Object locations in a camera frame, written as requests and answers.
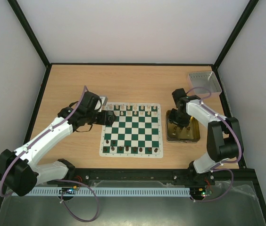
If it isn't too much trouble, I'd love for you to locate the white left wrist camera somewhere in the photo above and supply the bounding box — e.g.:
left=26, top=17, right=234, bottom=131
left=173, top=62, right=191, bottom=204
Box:
left=99, top=96, right=108, bottom=112

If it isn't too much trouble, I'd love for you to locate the grey slotted cable duct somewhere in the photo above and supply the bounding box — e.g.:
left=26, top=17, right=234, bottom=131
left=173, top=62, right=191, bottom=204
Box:
left=27, top=187, right=190, bottom=197

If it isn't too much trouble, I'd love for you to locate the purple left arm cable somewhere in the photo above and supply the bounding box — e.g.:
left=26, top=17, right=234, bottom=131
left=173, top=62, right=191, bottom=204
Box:
left=0, top=85, right=100, bottom=222

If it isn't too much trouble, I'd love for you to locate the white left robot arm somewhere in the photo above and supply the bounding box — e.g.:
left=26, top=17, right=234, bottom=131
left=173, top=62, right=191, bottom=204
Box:
left=0, top=89, right=116, bottom=196

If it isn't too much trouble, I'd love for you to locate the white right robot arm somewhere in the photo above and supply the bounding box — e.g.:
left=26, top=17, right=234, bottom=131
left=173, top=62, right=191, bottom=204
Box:
left=166, top=88, right=243, bottom=185

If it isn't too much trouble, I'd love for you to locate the green white chess board mat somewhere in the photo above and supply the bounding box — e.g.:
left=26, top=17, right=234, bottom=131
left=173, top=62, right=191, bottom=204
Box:
left=99, top=102, right=163, bottom=158

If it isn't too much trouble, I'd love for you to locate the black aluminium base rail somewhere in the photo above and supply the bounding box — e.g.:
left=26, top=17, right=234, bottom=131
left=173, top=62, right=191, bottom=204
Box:
left=48, top=168, right=256, bottom=186

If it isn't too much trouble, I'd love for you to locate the gold metal tin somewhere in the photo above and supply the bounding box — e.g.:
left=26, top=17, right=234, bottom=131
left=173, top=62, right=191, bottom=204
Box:
left=166, top=110, right=200, bottom=143

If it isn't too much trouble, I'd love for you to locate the silver pink tin lid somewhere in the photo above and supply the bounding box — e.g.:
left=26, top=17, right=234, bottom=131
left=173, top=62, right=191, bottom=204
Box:
left=188, top=71, right=222, bottom=97

